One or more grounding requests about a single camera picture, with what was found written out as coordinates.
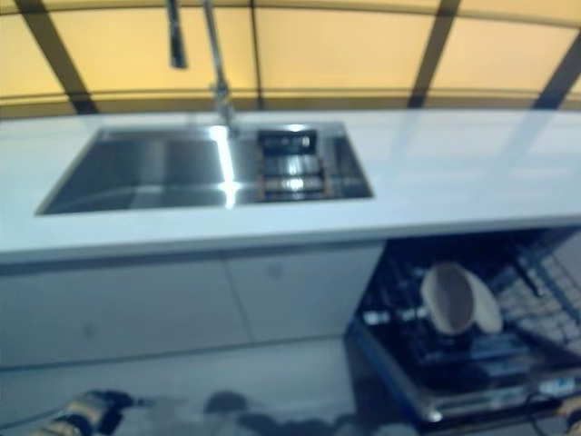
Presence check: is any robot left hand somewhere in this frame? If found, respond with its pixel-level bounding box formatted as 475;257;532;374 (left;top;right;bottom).
66;389;156;433

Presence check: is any cream ceramic plate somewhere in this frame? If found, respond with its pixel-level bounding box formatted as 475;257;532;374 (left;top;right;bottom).
419;263;483;336
471;271;505;336

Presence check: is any wide white cabinet door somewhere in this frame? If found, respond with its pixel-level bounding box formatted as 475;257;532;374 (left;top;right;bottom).
0;251;251;370

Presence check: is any black robot left foot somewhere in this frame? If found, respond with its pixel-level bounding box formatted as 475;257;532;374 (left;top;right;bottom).
205;390;250;417

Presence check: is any stainless steel sink basin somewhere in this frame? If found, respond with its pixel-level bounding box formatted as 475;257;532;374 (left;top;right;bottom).
34;121;376;217

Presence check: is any black dish drying rack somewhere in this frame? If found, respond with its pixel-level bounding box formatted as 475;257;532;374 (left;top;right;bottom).
255;128;333;202

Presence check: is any chrome gooseneck kitchen faucet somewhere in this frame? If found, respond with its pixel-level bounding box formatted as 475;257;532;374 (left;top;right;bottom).
166;0;241;137

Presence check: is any black wire dishwasher rack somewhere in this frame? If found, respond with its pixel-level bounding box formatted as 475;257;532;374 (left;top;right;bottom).
357;230;581;365

